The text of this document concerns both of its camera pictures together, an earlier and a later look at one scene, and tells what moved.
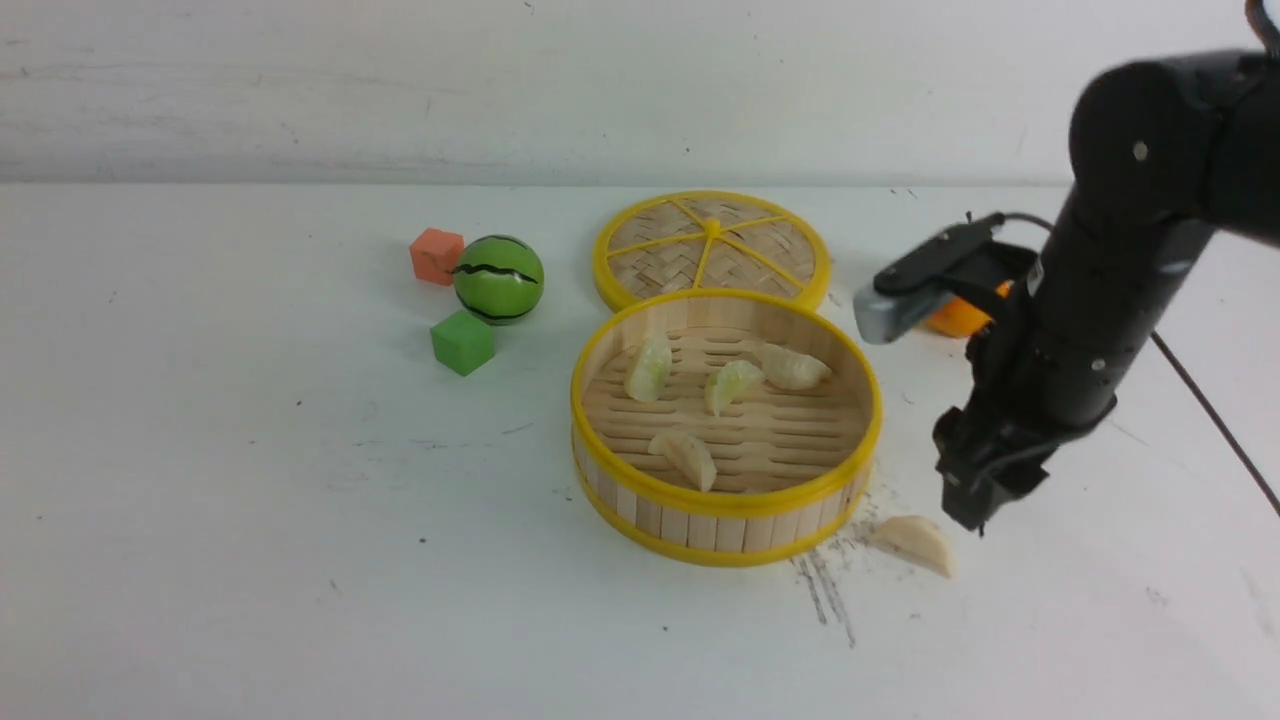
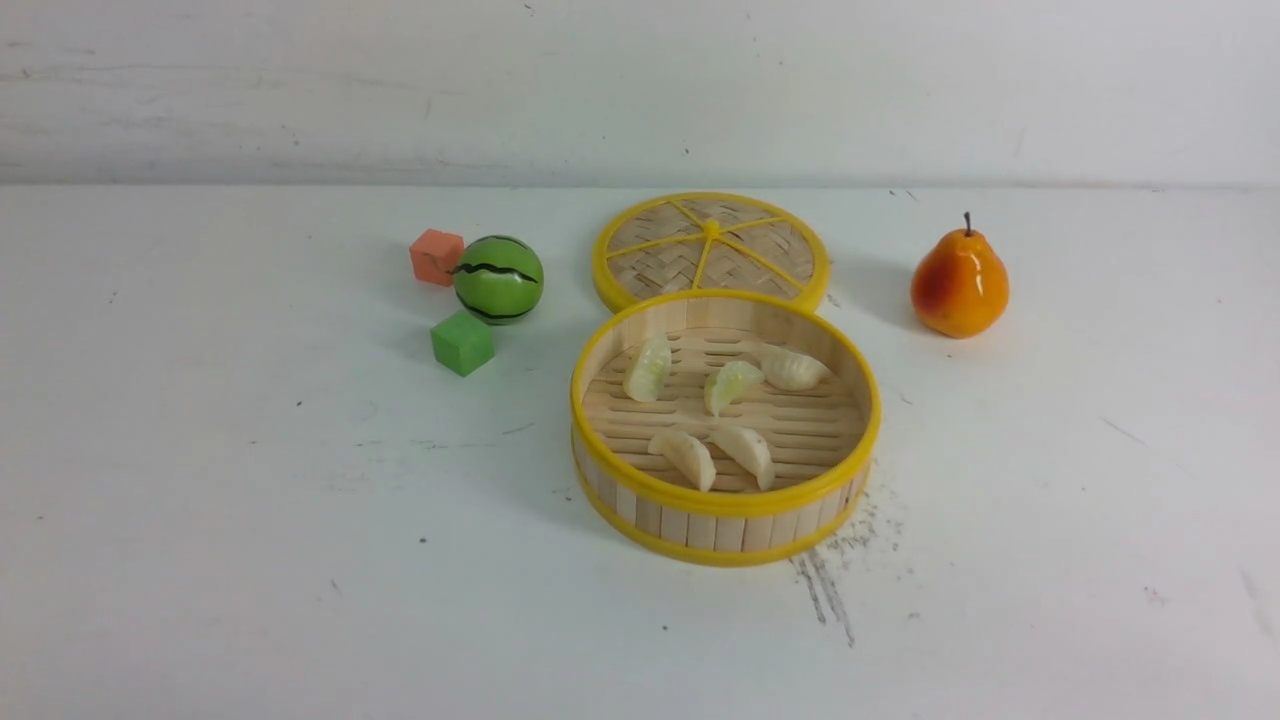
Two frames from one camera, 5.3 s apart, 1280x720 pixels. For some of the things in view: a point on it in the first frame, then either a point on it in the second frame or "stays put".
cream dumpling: (688, 453) stays put
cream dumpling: (920, 539) → (751, 448)
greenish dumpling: (728, 383) stays put
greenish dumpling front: (648, 368) stays put
